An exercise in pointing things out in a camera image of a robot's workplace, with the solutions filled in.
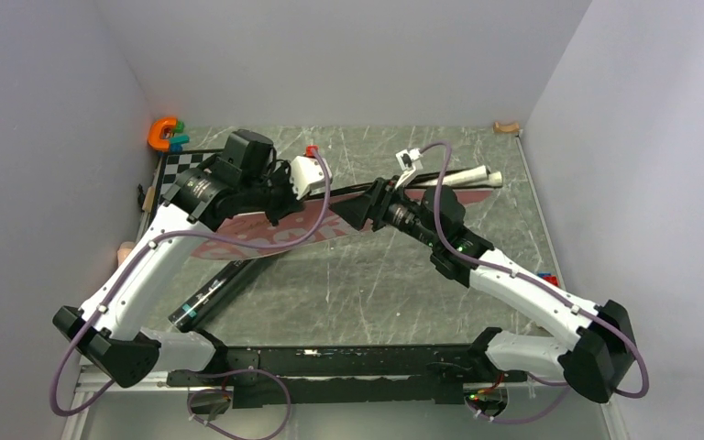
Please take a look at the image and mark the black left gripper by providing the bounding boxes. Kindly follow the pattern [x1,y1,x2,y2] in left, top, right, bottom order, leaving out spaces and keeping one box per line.
[240,159,313,227]

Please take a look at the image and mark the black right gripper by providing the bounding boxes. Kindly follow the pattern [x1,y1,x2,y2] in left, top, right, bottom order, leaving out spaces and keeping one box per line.
[330,175,442,249]

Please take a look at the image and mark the pink racket bag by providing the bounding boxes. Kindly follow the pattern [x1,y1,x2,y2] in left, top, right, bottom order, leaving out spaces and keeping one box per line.
[191,183,499,261]

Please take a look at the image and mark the black shuttlecock tube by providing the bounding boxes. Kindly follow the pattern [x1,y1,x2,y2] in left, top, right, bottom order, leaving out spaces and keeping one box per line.
[168,256,279,333]

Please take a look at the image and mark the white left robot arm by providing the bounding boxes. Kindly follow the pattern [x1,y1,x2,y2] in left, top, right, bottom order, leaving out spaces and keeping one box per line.
[53,129,328,388]

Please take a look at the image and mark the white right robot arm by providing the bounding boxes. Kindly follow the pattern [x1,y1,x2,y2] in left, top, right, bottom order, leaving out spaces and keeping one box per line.
[330,179,640,403]

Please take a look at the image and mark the black white chessboard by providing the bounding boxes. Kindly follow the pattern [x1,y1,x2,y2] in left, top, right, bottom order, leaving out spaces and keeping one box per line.
[148,148,223,223]

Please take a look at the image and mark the orange teal toy blocks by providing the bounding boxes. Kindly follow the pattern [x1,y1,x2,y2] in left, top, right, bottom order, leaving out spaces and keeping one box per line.
[147,116,190,153]

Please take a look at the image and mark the small wooden arch block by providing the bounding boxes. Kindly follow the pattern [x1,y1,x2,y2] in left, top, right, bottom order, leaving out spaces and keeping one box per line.
[492,121,521,136]

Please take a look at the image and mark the red blue toy brick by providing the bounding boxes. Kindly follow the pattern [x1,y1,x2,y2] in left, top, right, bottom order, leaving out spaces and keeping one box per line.
[538,272,561,287]

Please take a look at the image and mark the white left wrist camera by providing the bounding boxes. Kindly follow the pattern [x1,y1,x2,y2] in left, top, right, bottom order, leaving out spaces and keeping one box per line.
[290,156,327,200]

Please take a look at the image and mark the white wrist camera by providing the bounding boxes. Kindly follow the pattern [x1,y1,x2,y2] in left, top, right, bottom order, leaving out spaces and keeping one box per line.
[395,148,423,173]
[290,156,327,200]

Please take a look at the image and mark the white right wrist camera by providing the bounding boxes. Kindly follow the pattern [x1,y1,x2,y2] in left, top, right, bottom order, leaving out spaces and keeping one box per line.
[395,148,423,173]

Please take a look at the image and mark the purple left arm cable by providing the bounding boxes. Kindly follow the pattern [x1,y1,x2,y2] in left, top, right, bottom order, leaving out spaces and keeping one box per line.
[48,145,334,440]

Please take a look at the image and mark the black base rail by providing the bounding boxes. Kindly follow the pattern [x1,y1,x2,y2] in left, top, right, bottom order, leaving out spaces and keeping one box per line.
[167,344,526,409]

